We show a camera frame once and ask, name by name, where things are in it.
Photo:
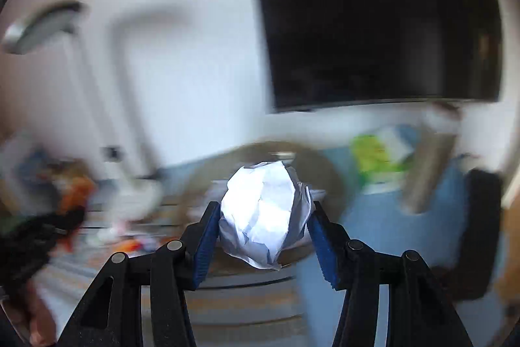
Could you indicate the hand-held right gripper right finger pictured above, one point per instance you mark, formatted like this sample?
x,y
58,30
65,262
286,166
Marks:
x,y
325,253

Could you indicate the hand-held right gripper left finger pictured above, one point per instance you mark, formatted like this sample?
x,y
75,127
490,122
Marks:
x,y
205,249

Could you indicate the red and yellow toy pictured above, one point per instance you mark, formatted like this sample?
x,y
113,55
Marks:
x,y
77,200

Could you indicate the white paper ball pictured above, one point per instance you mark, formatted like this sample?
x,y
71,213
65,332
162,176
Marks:
x,y
264,213

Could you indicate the amber ribbed glass bowl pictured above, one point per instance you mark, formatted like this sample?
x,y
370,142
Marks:
x,y
321,172

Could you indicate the person's left hand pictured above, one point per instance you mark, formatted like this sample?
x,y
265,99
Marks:
x,y
40,314

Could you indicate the patterned woven table mat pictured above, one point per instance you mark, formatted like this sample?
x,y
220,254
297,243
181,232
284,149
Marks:
x,y
243,310

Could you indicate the blue illustrated book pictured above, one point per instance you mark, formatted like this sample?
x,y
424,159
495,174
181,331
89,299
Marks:
x,y
24,172

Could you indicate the green tissue pack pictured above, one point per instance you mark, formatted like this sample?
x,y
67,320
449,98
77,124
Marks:
x,y
378,164

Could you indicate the gold thermos flask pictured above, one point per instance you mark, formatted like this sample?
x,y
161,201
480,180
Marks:
x,y
426,176

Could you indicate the black rectangular object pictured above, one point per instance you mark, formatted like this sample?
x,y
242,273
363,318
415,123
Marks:
x,y
477,233

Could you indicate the white desk lamp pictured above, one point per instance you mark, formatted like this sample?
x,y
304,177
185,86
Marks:
x,y
40,26

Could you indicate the black flat screen monitor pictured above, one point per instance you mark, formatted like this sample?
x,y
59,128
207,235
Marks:
x,y
365,13

